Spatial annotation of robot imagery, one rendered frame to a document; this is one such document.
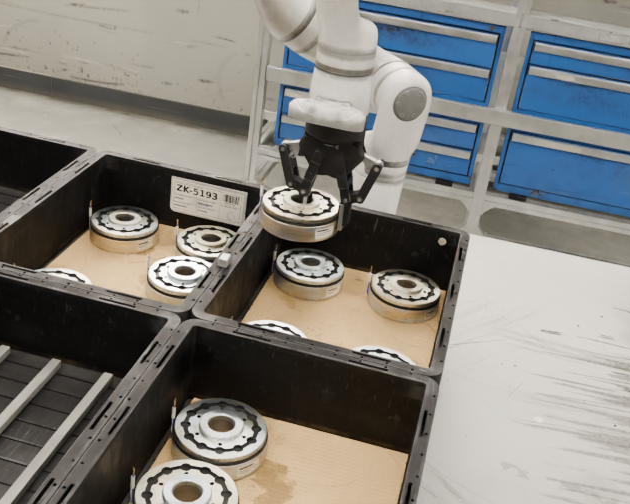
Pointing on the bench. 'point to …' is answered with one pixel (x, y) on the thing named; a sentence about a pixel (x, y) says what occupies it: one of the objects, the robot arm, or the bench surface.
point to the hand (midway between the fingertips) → (323, 212)
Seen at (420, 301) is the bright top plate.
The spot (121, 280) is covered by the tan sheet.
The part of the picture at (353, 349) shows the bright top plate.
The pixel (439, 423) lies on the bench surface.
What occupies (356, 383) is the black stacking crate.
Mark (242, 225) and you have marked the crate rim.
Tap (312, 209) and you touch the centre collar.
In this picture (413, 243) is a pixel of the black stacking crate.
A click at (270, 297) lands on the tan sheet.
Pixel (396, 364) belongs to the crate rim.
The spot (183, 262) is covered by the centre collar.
